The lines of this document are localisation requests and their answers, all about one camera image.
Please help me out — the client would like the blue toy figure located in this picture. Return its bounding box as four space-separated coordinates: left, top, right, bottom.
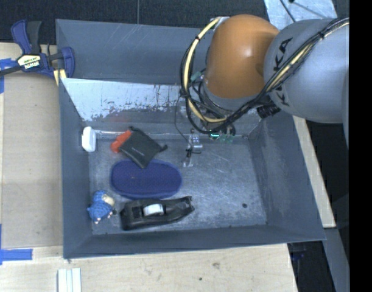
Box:
86 189 118 225

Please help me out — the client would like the white plastic cap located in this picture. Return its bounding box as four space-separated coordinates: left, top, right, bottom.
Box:
81 126 97 153

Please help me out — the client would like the black cylinder on white bracket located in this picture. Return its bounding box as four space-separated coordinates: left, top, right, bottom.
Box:
256 102 281 120

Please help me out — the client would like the blue oval pad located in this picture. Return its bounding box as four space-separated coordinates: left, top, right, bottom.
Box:
110 159 183 201

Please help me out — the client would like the grey metal bin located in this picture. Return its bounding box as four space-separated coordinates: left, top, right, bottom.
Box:
55 18 327 260

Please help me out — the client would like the black tape dispenser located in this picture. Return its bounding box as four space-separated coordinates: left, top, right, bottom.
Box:
119 195 195 232

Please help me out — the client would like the red-orange plastic piece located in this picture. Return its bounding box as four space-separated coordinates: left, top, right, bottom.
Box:
110 130 133 154

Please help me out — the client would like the black fabric pouch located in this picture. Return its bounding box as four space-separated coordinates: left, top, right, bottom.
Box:
118 126 169 170

